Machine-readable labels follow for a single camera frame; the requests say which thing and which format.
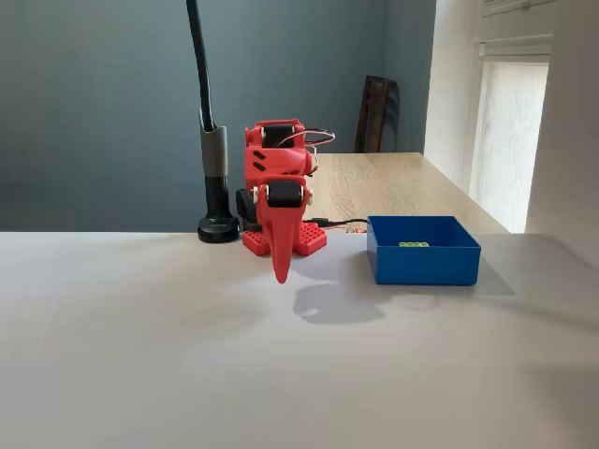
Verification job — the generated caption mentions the white red servo wires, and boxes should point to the white red servo wires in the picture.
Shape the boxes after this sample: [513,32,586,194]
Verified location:
[280,127,338,158]

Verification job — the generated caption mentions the white window blind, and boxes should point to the white window blind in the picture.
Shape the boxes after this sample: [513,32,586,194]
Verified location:
[467,32,554,233]

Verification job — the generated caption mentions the black usb cable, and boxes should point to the black usb cable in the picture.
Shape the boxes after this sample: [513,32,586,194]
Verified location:
[306,216,371,230]

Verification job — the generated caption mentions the light wooden table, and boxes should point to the light wooden table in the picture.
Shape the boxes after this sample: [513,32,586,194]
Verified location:
[306,152,511,235]

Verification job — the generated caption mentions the grey sleeve on stand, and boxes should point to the grey sleeve on stand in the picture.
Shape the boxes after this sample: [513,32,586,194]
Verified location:
[199,124,229,178]

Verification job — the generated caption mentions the black gooseneck stand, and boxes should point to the black gooseneck stand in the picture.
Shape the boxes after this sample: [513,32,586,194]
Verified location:
[185,0,242,244]

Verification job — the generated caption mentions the blue plastic bin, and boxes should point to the blue plastic bin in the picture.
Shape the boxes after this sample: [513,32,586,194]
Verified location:
[366,214,482,286]

